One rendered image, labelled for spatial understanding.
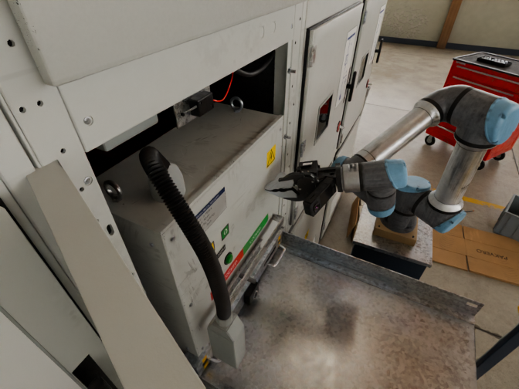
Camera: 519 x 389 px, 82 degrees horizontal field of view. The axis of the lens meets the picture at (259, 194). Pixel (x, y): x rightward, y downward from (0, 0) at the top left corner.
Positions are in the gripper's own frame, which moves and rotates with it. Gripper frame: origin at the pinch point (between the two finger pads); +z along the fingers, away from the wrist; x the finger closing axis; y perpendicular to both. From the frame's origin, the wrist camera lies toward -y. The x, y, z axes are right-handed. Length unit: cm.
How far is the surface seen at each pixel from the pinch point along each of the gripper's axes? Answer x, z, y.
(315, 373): -41, -9, -30
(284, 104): 17.8, -6.4, 15.0
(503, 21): -158, -329, 716
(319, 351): -41.2, -9.4, -24.5
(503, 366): -151, -90, 25
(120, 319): 35, -11, -58
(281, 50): 31.0, -8.1, 17.8
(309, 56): 26.0, -13.8, 26.1
